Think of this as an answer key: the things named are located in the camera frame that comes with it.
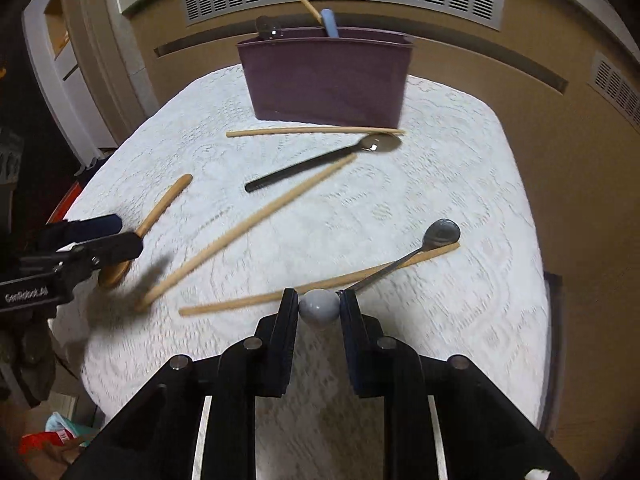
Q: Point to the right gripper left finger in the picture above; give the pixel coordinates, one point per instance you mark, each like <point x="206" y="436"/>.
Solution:
<point x="154" y="436"/>

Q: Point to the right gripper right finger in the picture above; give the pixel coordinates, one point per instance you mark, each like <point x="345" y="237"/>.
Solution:
<point x="443" y="419"/>

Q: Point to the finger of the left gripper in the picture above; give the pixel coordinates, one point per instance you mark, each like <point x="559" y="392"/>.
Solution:
<point x="85" y="227"/>
<point x="105" y="249"/>

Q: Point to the wooden rice spoon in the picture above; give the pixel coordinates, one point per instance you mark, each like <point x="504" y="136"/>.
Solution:
<point x="110" y="277"/>

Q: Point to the wooden chopstick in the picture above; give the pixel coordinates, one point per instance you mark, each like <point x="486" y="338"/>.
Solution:
<point x="329" y="283"/>
<point x="305" y="130"/>
<point x="233" y="234"/>
<point x="312" y="10"/>

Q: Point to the white plastic spoon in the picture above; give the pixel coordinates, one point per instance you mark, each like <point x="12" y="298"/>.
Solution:
<point x="319" y="308"/>

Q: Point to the small black metal spoon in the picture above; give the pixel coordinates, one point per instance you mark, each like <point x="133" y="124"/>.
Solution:
<point x="440" y="236"/>

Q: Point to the black handled steel spoon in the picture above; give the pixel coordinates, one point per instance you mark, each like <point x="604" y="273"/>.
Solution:
<point x="373" y="143"/>
<point x="268" y="28"/>

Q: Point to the blue grey plastic spoon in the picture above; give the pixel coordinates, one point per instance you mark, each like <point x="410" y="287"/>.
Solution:
<point x="329" y="23"/>

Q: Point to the left hand in knit glove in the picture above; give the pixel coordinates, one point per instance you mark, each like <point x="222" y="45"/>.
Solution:
<point x="27" y="358"/>

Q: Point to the white lace tablecloth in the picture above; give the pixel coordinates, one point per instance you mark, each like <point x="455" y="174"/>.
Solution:
<point x="485" y="300"/>

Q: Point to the purple utensil holder box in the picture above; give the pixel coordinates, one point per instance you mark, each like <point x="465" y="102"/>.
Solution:
<point x="355" y="79"/>

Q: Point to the small grey vent grille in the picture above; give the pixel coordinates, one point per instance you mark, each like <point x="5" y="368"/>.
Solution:
<point x="606" y="79"/>

